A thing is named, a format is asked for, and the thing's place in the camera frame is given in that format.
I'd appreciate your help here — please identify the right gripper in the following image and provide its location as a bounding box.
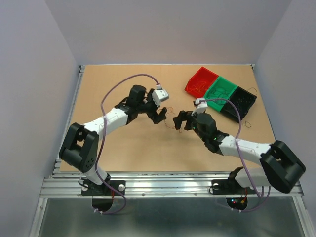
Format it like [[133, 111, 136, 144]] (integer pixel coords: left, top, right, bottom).
[[173, 108, 207, 142]]

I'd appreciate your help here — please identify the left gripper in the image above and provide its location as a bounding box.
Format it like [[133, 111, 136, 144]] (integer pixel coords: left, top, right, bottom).
[[136, 89, 166, 124]]

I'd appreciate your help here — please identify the orange wire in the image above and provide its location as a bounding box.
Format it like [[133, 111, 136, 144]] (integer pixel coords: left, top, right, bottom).
[[160, 106, 181, 130], [187, 78, 214, 96]]

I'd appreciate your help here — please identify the grey wire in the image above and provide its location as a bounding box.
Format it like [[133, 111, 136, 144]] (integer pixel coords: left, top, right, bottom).
[[207, 85, 234, 106]]

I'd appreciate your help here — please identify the black wire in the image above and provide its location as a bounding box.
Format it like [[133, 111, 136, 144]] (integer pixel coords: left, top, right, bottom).
[[227, 86, 259, 129]]

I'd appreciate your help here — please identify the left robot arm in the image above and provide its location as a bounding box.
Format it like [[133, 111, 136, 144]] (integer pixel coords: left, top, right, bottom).
[[59, 85, 169, 195]]

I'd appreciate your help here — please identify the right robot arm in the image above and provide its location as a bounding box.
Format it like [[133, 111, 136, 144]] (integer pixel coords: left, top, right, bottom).
[[173, 111, 306, 194]]

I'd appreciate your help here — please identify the red plastic bin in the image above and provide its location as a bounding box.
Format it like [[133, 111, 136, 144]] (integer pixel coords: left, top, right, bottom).
[[184, 67, 219, 98]]

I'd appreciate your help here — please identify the green plastic bin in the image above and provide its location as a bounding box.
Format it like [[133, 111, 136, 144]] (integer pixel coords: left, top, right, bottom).
[[204, 77, 237, 112]]

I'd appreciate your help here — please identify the black plastic bin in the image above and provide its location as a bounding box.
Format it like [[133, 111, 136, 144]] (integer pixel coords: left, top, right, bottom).
[[220, 86, 257, 123]]

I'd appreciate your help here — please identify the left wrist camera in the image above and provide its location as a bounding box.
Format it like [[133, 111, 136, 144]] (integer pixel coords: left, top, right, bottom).
[[152, 84, 169, 108]]

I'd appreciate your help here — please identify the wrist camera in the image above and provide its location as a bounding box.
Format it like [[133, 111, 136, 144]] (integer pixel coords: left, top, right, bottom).
[[152, 84, 169, 108], [191, 97, 208, 116]]

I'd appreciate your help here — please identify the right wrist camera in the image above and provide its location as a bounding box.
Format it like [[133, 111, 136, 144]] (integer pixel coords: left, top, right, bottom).
[[191, 97, 208, 116]]

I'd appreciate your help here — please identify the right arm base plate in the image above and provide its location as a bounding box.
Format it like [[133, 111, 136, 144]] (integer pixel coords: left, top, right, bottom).
[[208, 179, 245, 195]]

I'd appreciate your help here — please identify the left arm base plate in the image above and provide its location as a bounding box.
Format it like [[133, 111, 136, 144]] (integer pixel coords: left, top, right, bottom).
[[78, 178, 126, 197]]

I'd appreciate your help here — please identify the aluminium rail frame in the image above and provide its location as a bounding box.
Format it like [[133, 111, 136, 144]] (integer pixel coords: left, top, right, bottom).
[[27, 64, 312, 237]]

